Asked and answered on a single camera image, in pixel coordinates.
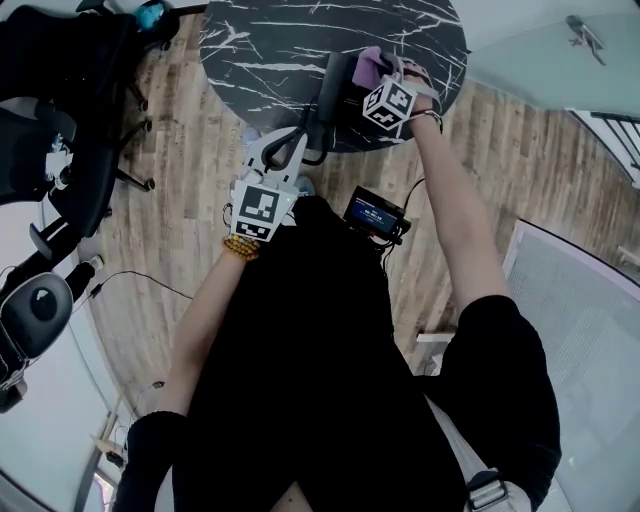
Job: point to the purple cloth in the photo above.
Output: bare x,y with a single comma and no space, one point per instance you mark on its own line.
365,67

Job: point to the black office chair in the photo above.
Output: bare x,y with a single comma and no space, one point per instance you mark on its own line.
55,165
75,50

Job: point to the person's left forearm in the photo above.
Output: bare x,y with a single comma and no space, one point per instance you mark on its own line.
210,320

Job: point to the person's right forearm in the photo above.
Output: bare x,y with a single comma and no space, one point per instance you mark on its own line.
460,200

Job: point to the person's light shoe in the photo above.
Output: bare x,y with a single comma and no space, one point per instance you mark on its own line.
308,185
250,136

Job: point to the black chair with headrest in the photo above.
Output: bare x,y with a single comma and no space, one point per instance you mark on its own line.
37,312

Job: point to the black chest-mounted screen device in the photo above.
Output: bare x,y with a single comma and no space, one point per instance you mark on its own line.
372,215

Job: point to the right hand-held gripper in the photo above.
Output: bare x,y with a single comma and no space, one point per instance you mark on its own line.
391,104

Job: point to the black stair railing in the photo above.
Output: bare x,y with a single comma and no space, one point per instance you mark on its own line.
617,135

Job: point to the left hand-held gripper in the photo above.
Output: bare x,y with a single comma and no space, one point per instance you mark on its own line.
260,207

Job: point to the person's black clothing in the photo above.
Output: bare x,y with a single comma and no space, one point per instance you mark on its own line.
310,360

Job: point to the person's right hand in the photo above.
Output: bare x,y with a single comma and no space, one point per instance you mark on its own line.
416,71

